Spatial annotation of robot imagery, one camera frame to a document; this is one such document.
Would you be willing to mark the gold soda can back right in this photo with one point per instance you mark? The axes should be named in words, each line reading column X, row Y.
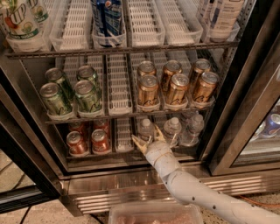
column 198, row 67

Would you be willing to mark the white labelled bottle right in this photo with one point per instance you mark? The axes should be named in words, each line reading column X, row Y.
column 218, row 17

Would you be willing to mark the top wire fridge shelf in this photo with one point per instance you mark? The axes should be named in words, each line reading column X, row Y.
column 108, row 51

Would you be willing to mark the gold soda can front left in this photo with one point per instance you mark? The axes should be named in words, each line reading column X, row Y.
column 147, row 90

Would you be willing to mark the gold soda can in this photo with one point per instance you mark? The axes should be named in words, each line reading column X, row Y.
column 147, row 90
column 179, row 84
column 198, row 67
column 170, row 68
column 205, row 87
column 146, row 67

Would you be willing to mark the green soda can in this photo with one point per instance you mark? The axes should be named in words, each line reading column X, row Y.
column 86, row 72
column 57, row 76
column 55, row 100
column 87, row 96

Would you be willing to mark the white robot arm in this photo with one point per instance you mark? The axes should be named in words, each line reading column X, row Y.
column 185, row 188

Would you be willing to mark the clear water bottle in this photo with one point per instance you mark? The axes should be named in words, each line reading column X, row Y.
column 172, row 129
column 190, row 136
column 146, row 130

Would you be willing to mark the red soda can front right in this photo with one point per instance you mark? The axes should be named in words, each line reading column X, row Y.
column 100, row 142

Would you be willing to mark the green soda can back right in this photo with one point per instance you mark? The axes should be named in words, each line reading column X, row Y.
column 86, row 72

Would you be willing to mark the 7up bottle back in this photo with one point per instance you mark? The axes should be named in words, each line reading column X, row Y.
column 38, row 10

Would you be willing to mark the gold soda can back middle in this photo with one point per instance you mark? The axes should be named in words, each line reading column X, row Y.
column 170, row 68

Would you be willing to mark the gold soda can front middle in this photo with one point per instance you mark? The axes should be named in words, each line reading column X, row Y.
column 179, row 84

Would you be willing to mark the red soda can back left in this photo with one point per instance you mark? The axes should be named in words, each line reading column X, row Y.
column 78, row 126

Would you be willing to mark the wire fridge shelf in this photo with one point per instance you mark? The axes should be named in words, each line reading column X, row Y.
column 136, row 114
column 108, row 51

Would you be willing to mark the glass fridge door right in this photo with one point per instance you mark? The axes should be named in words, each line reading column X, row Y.
column 248, row 94

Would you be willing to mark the steel fridge bottom grille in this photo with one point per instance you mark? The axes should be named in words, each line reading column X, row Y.
column 98, row 192

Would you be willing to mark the green soda can front right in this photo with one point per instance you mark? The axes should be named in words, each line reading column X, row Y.
column 87, row 96

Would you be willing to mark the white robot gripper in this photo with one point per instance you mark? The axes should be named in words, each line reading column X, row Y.
column 157, row 150

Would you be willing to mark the clear plastic food container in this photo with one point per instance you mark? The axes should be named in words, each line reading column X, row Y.
column 156, row 212

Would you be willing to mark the green soda can back left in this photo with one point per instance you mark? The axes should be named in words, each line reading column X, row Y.
column 57, row 76

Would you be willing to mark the gold soda can back left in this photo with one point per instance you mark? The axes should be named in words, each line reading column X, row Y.
column 146, row 67

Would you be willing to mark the red soda can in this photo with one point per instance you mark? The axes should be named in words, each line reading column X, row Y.
column 77, row 145
column 78, row 126
column 100, row 142
column 102, row 124

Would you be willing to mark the middle wire fridge shelf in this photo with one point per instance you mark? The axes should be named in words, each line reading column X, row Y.
column 136, row 114

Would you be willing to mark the red soda can back right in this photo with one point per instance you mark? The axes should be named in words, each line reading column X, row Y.
column 102, row 124

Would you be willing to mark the red soda can front left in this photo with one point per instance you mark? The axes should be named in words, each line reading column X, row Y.
column 77, row 145

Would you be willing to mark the green soda can front left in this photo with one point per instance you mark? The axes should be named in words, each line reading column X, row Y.
column 55, row 100

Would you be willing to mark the blue soda can behind glass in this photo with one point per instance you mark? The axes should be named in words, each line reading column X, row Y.
column 272, row 125

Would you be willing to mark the blue pepsi bottle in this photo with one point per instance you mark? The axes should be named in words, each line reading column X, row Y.
column 109, row 29

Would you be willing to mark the gold soda can front right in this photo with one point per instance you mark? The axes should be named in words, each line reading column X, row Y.
column 205, row 87

